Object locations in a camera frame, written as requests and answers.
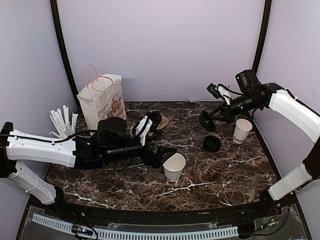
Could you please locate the white paper takeout bag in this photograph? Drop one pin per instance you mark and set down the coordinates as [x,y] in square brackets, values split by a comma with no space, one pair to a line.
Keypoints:
[102,99]

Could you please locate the white slotted cable duct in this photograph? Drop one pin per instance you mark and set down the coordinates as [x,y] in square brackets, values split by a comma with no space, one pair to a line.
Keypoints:
[119,231]

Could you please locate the black frame post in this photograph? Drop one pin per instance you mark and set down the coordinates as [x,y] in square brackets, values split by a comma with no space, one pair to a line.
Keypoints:
[262,35]
[63,51]

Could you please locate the brown cardboard cup carrier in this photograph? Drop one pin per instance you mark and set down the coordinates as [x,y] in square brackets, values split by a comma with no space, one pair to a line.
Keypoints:
[163,123]

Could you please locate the black plastic cup lids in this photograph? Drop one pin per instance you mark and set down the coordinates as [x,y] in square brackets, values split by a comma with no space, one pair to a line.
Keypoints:
[212,144]

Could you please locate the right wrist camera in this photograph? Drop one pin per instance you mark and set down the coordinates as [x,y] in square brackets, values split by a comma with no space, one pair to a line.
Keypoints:
[219,92]

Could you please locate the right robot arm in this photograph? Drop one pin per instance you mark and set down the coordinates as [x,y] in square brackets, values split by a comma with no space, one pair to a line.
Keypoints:
[280,100]

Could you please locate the left black frame post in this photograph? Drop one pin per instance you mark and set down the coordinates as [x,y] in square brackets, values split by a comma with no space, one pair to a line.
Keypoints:
[63,51]

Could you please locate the bundle of straws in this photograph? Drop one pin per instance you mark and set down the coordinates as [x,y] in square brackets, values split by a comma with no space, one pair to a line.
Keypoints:
[64,125]

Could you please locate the single black cup lid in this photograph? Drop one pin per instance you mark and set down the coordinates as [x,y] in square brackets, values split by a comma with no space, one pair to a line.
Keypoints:
[206,122]

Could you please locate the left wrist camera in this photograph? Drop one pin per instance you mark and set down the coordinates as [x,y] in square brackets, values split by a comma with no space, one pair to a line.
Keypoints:
[148,123]

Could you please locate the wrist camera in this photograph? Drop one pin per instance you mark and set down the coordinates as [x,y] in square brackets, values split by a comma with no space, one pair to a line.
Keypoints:
[148,123]
[219,92]

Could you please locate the white paper coffee cup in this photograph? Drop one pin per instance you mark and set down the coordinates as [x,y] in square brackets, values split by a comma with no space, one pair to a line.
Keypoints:
[241,131]

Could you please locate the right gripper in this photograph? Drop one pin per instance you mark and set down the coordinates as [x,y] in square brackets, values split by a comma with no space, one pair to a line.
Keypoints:
[224,107]

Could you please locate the right black frame post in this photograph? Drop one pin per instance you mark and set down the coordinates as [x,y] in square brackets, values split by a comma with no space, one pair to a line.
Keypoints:
[262,35]

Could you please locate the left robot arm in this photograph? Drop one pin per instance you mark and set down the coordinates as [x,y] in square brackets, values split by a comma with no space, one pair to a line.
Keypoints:
[108,143]

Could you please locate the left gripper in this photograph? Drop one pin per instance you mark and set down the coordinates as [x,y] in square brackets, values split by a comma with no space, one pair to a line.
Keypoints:
[157,161]

